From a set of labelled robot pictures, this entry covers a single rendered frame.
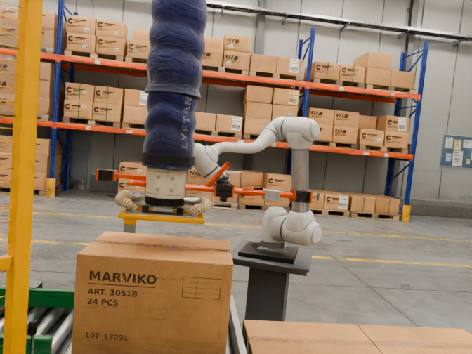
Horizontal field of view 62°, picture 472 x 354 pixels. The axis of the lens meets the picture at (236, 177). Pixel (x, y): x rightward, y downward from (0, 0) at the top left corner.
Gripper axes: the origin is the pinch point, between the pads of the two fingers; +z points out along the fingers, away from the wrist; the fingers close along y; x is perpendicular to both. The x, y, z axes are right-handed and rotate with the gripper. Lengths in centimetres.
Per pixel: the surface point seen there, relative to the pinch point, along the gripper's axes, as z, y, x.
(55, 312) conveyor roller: -18, 66, 74
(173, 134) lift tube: 10.2, -22.2, 24.4
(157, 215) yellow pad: 13.7, 10.7, 27.9
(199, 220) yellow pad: 14.6, 11.2, 11.1
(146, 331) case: 21, 55, 29
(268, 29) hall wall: -840, -322, -161
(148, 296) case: 21, 41, 29
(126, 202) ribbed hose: 11.9, 6.5, 40.8
